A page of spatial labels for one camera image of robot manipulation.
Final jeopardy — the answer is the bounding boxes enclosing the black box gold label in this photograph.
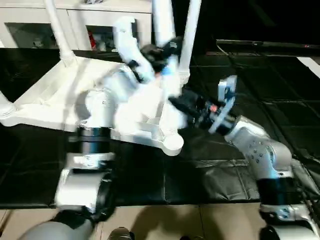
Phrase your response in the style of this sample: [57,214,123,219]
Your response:
[172,0,219,57]

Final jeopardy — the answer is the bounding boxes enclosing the black mat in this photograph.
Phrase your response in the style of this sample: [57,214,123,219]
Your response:
[0,47,320,210]

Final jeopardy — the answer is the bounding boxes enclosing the white flat board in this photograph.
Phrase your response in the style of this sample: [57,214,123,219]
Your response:
[296,56,320,75]

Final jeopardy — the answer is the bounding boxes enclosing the white cabinet glass doors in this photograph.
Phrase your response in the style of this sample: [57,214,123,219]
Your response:
[0,4,154,52]

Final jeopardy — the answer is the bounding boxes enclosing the dark rounded foot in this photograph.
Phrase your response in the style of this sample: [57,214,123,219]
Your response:
[109,226,136,240]

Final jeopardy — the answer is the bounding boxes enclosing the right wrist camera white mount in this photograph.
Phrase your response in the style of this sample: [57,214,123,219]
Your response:
[208,74,238,135]

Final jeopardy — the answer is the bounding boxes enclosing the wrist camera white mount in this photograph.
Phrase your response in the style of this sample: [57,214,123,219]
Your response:
[112,16,156,84]
[208,74,238,135]

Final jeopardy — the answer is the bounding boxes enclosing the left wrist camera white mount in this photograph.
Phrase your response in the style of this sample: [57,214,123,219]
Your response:
[112,16,156,84]

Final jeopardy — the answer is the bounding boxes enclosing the silver metal rail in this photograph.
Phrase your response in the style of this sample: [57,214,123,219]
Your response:
[216,38,320,50]

